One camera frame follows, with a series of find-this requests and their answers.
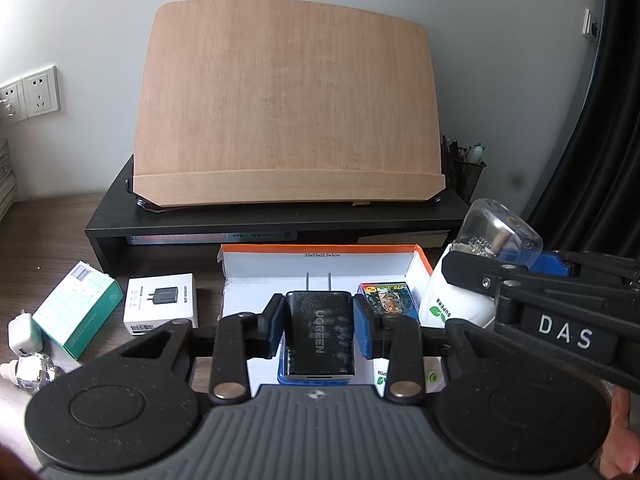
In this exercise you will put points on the teal white carton box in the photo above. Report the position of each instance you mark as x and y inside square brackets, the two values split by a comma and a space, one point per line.
[77, 308]

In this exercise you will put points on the white mosquito repellent heater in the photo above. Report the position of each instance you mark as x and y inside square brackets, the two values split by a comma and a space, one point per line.
[433, 376]

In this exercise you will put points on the clear liquid refill bottle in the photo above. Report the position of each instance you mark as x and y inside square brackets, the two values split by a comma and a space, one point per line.
[31, 373]

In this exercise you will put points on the white small wall socket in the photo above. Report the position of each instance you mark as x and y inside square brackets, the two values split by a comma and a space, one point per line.
[590, 26]

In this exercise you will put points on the black ugreen charger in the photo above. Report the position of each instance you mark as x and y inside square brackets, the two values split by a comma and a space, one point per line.
[319, 331]

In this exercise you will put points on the black monitor riser shelf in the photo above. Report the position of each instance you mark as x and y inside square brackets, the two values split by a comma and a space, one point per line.
[131, 237]

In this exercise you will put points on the red playing card box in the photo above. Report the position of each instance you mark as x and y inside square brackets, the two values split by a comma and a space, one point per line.
[389, 298]

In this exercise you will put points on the right hand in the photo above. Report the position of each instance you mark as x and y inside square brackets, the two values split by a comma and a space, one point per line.
[620, 452]

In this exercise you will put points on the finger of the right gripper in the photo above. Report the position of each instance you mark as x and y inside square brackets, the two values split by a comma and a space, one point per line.
[558, 263]
[476, 273]

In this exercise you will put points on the white double wall socket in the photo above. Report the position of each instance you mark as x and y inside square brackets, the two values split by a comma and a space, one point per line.
[30, 96]

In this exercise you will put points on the white usb wall charger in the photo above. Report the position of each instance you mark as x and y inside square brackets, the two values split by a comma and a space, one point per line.
[24, 335]

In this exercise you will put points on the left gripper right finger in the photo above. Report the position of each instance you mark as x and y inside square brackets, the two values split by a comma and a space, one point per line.
[393, 337]

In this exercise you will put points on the white orange-edged box tray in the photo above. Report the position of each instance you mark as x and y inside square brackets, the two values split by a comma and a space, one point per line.
[254, 273]

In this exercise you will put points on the blue tin case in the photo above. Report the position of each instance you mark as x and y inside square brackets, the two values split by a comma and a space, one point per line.
[285, 378]

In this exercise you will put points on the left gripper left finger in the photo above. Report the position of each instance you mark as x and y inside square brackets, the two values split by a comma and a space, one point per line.
[239, 338]

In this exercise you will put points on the stack of books and papers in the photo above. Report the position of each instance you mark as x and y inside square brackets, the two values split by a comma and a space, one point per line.
[7, 179]

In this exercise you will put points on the wooden reading stand board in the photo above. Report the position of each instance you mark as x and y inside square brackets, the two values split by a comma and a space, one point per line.
[283, 101]

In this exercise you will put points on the white charger retail box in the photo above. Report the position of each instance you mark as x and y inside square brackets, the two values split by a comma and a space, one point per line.
[156, 300]

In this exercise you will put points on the black mesh pen holder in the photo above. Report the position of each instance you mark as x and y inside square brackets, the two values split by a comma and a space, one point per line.
[461, 166]

